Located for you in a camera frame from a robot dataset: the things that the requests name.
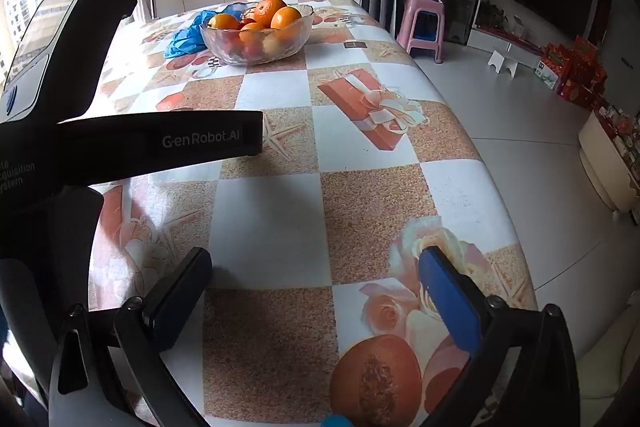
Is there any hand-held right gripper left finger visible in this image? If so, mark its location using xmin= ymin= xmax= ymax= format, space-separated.
xmin=48 ymin=247 xmax=213 ymax=427

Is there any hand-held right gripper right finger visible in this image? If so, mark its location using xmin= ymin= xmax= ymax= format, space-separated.
xmin=419 ymin=247 xmax=581 ymax=427

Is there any printed checkered tablecloth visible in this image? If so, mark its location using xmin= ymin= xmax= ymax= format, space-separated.
xmin=87 ymin=0 xmax=538 ymax=427

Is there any crumpled blue plastic bag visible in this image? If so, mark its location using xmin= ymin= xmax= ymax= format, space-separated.
xmin=165 ymin=4 xmax=251 ymax=60

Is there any orange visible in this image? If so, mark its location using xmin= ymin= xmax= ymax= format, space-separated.
xmin=253 ymin=0 xmax=288 ymax=29
xmin=239 ymin=23 xmax=266 ymax=48
xmin=270 ymin=6 xmax=303 ymax=30
xmin=207 ymin=14 xmax=242 ymax=30

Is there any clear glass bowl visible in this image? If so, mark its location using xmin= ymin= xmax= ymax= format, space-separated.
xmin=200 ymin=4 xmax=315 ymax=66

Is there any small yellow pear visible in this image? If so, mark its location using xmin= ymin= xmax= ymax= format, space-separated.
xmin=262 ymin=34 xmax=291 ymax=58

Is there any white rounded floor unit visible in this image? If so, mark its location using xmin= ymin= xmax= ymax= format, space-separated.
xmin=578 ymin=109 xmax=640 ymax=212

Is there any white green carton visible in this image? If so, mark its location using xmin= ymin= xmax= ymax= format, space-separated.
xmin=534 ymin=57 xmax=561 ymax=92

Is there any small white stand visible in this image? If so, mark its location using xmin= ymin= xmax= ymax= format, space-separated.
xmin=487 ymin=49 xmax=523 ymax=80

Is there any stack of red gift boxes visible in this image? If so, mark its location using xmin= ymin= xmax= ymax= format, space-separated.
xmin=537 ymin=34 xmax=640 ymax=168

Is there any low television console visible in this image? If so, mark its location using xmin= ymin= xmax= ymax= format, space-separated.
xmin=470 ymin=27 xmax=546 ymax=58

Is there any pink plastic stool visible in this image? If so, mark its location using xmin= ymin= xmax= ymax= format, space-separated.
xmin=396 ymin=0 xmax=447 ymax=65

